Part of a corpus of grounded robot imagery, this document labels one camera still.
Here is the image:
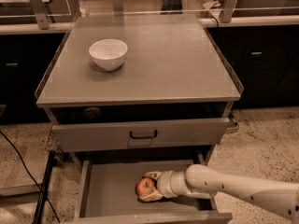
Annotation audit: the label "red apple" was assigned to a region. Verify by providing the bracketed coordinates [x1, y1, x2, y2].
[136, 177, 155, 196]

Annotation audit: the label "clear acrylic barrier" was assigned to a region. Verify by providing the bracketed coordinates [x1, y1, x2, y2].
[0, 0, 299, 29]

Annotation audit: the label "grey drawer cabinet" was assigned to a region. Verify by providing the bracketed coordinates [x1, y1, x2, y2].
[36, 14, 243, 162]

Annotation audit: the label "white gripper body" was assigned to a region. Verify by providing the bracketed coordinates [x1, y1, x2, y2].
[157, 171, 187, 198]

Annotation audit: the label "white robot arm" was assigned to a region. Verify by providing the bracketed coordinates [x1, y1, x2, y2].
[135, 164, 299, 224]

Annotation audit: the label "black low cabinets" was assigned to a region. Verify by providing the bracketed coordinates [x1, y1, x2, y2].
[0, 25, 299, 123]

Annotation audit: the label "black drawer handle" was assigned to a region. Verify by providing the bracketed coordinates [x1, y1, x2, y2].
[129, 130, 158, 140]

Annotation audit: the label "black floor cable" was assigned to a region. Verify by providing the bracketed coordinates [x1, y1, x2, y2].
[0, 130, 61, 224]

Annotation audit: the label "open grey middle drawer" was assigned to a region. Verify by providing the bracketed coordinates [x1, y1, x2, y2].
[73, 159, 232, 224]

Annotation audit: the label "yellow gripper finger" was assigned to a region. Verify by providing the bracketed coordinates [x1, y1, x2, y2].
[139, 188, 163, 203]
[144, 171, 162, 180]

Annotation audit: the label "white ceramic bowl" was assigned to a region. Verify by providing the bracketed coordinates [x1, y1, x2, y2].
[89, 39, 128, 71]

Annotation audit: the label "grey top drawer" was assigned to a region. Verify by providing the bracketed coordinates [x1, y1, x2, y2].
[52, 118, 229, 152]

